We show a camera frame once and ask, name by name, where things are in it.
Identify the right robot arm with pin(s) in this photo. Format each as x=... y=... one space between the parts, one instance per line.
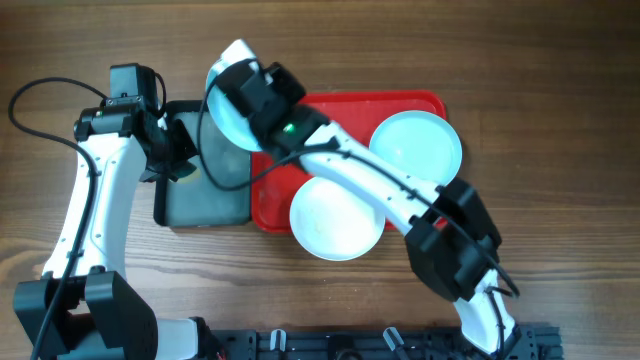
x=450 y=237

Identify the light blue plate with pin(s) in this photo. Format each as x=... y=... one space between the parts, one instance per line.
x=419 y=143
x=233 y=125

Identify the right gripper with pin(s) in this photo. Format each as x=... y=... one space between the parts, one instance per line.
x=245 y=80

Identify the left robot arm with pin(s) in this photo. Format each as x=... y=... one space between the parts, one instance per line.
x=82 y=306

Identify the green yellow sponge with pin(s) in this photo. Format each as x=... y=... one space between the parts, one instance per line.
x=187 y=173

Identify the black water tray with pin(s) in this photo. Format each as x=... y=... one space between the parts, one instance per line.
x=194 y=201

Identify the red plastic tray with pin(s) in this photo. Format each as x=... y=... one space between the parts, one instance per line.
x=359 y=113

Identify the light blue plate right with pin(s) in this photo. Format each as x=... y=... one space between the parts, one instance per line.
x=419 y=143

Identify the light blue plate top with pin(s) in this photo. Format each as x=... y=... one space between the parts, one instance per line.
x=233 y=125

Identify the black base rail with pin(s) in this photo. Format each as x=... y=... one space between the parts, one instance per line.
x=526 y=343

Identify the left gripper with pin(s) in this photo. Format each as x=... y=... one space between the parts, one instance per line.
x=167 y=156

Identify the white plate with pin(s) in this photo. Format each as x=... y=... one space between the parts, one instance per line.
x=333 y=224

